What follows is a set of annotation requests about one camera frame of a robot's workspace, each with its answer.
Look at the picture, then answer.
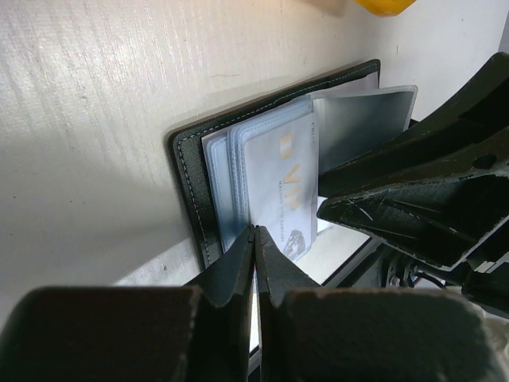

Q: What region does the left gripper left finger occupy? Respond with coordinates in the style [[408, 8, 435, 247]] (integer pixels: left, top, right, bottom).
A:
[[1, 226, 255, 381]]

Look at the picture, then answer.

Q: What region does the black leather card holder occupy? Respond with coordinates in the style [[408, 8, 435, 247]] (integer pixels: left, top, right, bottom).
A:
[[168, 60, 418, 267]]

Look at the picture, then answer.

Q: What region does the silver VIP card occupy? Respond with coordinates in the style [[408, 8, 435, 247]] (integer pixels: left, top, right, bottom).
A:
[[243, 112, 319, 261]]

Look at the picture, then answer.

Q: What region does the yellow plastic bin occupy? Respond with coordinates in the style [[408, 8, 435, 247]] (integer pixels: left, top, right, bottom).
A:
[[356, 0, 415, 18]]

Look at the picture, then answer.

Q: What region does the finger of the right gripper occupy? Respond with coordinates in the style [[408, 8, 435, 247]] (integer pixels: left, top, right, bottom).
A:
[[318, 53, 508, 198], [318, 175, 508, 269]]

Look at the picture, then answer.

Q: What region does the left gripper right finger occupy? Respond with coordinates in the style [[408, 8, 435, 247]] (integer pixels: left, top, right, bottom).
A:
[[254, 227, 508, 381]]

